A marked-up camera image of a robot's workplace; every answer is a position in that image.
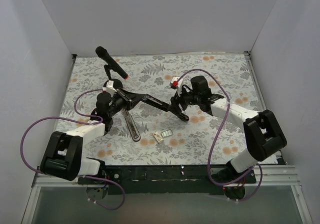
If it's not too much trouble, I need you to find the staple box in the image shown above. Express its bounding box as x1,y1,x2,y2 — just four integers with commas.
153,132,164,143

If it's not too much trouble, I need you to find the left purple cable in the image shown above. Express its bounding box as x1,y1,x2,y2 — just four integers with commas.
19,88,126,210

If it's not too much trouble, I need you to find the black microphone orange tip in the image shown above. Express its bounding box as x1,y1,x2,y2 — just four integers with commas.
95,46,129,79

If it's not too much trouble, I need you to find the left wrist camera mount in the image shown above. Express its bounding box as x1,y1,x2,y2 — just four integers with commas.
102,80,117,95

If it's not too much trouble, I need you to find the floral patterned table mat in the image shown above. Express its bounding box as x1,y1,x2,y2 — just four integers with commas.
56,54,263,165

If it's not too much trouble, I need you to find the staple strips pack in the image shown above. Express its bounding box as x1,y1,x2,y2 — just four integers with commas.
161,129,173,138

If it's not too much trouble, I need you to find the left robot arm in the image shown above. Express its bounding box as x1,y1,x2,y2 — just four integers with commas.
40,89,144,184

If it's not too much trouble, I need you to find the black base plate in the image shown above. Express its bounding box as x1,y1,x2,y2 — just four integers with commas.
76,165,256,197

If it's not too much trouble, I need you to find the aluminium frame rail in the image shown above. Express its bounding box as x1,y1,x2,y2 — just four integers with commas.
32,165,300,187

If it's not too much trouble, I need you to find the grey black stapler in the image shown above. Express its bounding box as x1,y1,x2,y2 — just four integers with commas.
123,109,141,142

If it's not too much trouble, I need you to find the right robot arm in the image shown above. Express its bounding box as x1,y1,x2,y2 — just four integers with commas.
169,76,287,183

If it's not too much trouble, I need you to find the black microphone stand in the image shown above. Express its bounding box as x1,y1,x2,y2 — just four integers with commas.
103,64,123,89

